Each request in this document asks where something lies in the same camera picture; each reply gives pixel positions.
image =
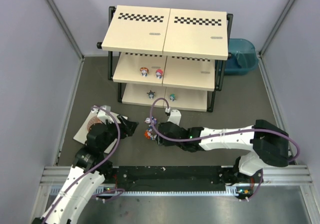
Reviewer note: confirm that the white square plate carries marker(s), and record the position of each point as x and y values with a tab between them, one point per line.
81	135

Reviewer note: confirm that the teal-hooded Doraemon figure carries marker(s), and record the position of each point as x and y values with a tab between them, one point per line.
172	97

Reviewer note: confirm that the orange crab Doraemon figure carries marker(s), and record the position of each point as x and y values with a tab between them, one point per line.
149	134

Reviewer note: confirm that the red patterned bowl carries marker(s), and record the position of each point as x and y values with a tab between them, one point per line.
92	121

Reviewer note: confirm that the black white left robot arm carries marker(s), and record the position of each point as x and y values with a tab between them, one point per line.
89	169

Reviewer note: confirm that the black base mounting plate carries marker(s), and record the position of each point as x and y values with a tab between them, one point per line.
178	178

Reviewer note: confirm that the teal plastic basin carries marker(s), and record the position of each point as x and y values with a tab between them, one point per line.
243	57

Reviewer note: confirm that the grey-hooded Doraemon figure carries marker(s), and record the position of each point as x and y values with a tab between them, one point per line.
151	94

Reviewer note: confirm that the pink-hooded Doraemon figure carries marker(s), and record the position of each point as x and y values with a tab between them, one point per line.
159	73

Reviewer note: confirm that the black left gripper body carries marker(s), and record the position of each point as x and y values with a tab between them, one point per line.
123	128

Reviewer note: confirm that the three-tier beige black shelf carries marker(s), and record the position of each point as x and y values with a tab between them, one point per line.
190	46

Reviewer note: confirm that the orange lion Doraemon figure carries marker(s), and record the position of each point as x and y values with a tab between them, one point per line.
144	71

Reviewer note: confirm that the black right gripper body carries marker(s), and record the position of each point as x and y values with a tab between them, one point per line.
160	133

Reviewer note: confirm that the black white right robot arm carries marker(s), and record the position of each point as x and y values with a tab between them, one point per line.
266	146

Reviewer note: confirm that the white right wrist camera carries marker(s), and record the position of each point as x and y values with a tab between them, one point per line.
174	116

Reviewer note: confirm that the purple white Doraemon figure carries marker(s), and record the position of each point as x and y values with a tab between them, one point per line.
151	121

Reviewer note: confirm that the light blue cable duct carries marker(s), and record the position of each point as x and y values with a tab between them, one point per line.
228	191

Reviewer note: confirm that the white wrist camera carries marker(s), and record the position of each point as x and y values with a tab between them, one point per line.
174	116
102	113

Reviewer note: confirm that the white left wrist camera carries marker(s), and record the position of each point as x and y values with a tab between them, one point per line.
102	113

